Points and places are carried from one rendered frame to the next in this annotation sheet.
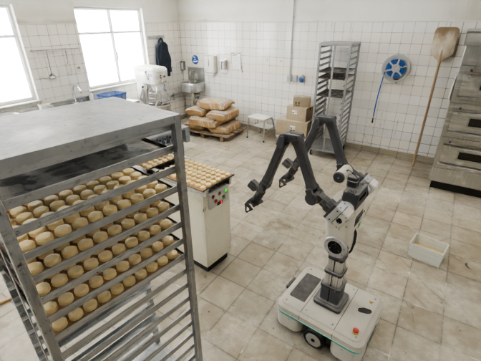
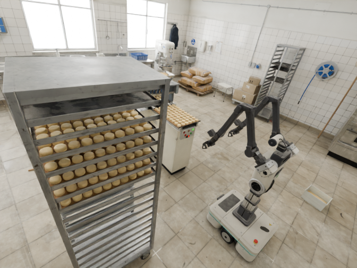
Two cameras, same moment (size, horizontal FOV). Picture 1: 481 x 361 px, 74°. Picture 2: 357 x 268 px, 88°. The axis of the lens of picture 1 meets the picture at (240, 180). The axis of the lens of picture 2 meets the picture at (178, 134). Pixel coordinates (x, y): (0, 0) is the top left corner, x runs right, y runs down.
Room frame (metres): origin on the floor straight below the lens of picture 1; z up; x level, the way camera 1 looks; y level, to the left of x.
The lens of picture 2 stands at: (0.28, 0.02, 2.09)
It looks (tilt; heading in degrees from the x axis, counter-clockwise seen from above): 32 degrees down; 8
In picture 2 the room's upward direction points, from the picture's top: 8 degrees clockwise
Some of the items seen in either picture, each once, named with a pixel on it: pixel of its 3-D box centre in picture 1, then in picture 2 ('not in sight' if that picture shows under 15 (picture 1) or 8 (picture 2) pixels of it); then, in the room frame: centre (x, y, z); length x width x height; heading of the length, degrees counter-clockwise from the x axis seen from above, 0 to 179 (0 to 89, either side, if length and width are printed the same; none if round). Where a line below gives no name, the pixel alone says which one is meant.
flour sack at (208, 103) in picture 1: (215, 103); (198, 72); (6.53, 0.51, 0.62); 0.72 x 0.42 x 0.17; 63
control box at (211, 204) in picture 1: (218, 197); (187, 132); (2.41, 0.19, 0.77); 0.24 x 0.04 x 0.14; 141
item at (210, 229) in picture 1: (192, 214); (169, 139); (2.64, 0.48, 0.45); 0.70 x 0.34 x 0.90; 51
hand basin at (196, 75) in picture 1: (195, 81); (189, 55); (7.33, 1.00, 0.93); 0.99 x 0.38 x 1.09; 57
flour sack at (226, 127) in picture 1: (225, 126); (202, 86); (6.39, 0.30, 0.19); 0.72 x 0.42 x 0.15; 151
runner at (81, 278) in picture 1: (119, 256); (111, 167); (0.98, 0.47, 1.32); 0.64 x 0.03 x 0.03; 139
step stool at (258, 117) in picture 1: (261, 126); (224, 91); (6.21, -0.44, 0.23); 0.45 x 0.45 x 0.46; 49
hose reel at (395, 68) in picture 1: (391, 91); (317, 85); (5.24, -2.43, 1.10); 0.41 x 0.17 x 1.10; 57
